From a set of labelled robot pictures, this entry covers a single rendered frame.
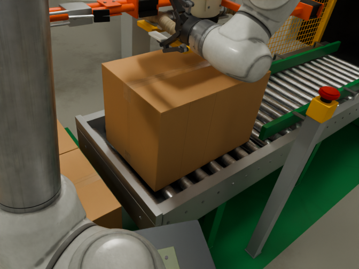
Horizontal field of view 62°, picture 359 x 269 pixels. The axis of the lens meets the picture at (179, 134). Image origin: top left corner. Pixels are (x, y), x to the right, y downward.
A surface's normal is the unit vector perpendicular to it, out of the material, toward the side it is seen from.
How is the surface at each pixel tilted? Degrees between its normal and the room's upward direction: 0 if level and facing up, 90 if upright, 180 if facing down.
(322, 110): 90
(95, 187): 0
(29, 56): 89
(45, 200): 89
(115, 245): 12
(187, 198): 0
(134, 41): 90
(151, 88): 0
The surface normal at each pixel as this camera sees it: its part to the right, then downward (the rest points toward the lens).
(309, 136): -0.78, 0.33
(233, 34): -0.43, -0.35
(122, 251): 0.17, -0.68
